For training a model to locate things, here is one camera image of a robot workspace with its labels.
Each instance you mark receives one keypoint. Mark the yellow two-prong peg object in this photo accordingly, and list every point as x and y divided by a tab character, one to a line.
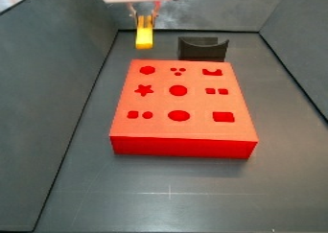
144	36

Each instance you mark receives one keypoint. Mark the black curved fixture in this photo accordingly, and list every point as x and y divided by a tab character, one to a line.
201	48

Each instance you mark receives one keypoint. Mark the red foam shape board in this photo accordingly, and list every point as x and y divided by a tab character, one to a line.
182	109

